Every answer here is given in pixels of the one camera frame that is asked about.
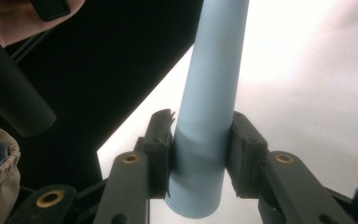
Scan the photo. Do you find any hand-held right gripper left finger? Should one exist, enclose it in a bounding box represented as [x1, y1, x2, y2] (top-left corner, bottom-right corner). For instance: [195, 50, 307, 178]
[93, 108, 175, 224]

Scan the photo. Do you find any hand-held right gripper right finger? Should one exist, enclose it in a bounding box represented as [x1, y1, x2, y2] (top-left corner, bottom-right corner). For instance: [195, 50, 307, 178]
[226, 110, 357, 224]

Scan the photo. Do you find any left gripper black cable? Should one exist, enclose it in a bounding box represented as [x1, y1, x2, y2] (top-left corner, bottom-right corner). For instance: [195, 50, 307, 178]
[8, 28, 57, 63]

